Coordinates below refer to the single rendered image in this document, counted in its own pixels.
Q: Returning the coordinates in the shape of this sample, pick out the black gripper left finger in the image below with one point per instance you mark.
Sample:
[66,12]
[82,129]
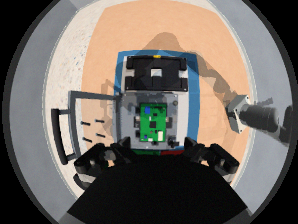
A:
[88,170]

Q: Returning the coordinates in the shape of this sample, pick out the green open tray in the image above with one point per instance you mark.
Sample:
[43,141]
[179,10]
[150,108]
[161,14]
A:
[146,152]

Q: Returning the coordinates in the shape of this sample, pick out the green circuit board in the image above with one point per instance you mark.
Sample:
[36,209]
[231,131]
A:
[152,122]

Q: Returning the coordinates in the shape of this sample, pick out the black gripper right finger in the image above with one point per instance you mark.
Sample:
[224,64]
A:
[215,155]

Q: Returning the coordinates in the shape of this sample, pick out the red bin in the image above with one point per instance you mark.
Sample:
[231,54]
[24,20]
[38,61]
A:
[172,152]

